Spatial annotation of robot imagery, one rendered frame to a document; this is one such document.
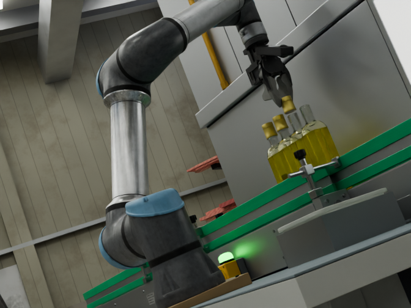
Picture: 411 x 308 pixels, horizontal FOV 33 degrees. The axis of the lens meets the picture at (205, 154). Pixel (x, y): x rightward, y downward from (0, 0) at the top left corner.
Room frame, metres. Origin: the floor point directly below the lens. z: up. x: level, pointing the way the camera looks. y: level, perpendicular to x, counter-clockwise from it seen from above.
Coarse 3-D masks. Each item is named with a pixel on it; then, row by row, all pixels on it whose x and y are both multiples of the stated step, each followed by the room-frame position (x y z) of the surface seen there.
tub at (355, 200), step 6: (372, 192) 1.51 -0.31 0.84; (378, 192) 1.52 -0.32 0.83; (354, 198) 1.48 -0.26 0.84; (360, 198) 1.49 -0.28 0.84; (366, 198) 1.51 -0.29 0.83; (336, 204) 1.45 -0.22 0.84; (342, 204) 1.46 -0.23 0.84; (348, 204) 1.48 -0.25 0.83; (318, 210) 1.43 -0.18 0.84; (324, 210) 1.43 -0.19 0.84; (330, 210) 1.45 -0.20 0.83; (306, 216) 1.46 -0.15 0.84; (312, 216) 1.44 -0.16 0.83; (318, 216) 1.45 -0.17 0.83; (294, 222) 1.50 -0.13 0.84; (300, 222) 1.48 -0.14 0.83; (282, 228) 1.53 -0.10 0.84; (288, 228) 1.52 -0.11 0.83
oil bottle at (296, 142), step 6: (294, 132) 1.88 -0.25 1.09; (300, 132) 1.87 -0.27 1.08; (294, 138) 1.88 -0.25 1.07; (300, 138) 1.86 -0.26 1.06; (294, 144) 1.89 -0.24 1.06; (300, 144) 1.87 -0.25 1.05; (294, 150) 1.89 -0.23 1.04; (306, 150) 1.86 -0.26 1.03; (306, 156) 1.86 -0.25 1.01; (312, 162) 1.86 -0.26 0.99
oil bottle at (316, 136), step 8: (312, 120) 1.83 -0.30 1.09; (304, 128) 1.84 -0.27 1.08; (312, 128) 1.81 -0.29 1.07; (320, 128) 1.82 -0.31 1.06; (304, 136) 1.84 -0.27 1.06; (312, 136) 1.82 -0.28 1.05; (320, 136) 1.82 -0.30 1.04; (328, 136) 1.83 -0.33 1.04; (312, 144) 1.83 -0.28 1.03; (320, 144) 1.81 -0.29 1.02; (328, 144) 1.83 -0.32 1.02; (312, 152) 1.84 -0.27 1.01; (320, 152) 1.81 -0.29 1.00; (328, 152) 1.82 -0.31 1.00; (336, 152) 1.83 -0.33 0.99; (312, 160) 1.85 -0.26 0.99; (320, 160) 1.82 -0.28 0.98; (328, 160) 1.81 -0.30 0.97
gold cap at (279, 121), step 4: (276, 116) 1.93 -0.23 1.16; (280, 116) 1.93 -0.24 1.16; (276, 120) 1.93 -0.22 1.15; (280, 120) 1.93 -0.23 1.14; (284, 120) 1.93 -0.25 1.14; (276, 124) 1.93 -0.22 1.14; (280, 124) 1.93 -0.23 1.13; (284, 124) 1.93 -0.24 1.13; (276, 128) 1.94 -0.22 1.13; (280, 128) 1.93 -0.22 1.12
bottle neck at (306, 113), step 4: (308, 104) 1.84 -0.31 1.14; (300, 108) 1.84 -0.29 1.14; (304, 108) 1.83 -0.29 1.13; (308, 108) 1.84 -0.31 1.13; (304, 112) 1.84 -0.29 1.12; (308, 112) 1.83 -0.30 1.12; (312, 112) 1.84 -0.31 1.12; (304, 116) 1.84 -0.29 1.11; (308, 116) 1.83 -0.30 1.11; (312, 116) 1.84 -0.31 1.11; (304, 120) 1.85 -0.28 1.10; (308, 120) 1.83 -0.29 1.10
